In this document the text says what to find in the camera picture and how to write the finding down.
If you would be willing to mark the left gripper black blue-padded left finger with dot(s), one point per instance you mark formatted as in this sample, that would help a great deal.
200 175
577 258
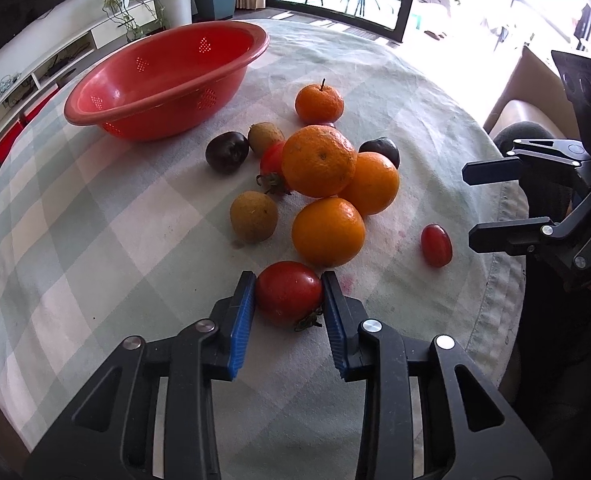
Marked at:
107 430

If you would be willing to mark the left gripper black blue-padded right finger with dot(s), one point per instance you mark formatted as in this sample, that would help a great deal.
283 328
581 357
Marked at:
469 430

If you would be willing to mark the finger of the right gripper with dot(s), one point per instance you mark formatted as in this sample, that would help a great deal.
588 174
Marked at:
492 171
517 237

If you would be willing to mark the red cherry tomato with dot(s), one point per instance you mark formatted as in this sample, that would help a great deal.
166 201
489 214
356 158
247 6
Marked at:
436 246

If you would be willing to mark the dark purple plum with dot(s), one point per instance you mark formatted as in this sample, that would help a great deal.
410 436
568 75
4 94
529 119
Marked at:
384 146
227 152

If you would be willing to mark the large top orange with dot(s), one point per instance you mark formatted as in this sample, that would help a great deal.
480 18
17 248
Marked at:
318 161

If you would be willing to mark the small stemmed tangerine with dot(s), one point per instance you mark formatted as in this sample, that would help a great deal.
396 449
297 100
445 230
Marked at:
319 103

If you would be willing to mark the red tomato with calyx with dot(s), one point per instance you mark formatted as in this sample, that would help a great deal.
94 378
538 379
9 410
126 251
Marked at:
271 177

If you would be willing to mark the brown kiwi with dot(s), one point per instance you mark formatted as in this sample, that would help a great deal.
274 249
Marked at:
253 217
262 136

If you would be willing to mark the tan leather armchair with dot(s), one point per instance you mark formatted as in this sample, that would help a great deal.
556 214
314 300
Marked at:
533 93

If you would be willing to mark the checkered green white tablecloth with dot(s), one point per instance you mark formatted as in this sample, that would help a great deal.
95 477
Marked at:
101 239

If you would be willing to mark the red storage box left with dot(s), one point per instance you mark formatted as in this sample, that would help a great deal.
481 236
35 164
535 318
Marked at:
8 138

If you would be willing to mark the red storage box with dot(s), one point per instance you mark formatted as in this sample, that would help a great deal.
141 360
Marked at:
34 109
8 138

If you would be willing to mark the white tv console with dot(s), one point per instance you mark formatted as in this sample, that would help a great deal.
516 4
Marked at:
85 48

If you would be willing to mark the red storage box right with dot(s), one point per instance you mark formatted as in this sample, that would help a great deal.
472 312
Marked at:
34 109

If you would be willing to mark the red plastic colander bowl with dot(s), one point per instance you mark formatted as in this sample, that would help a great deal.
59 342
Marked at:
167 83

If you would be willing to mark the trailing plant on console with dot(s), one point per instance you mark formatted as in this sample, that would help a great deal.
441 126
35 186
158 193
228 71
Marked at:
120 5

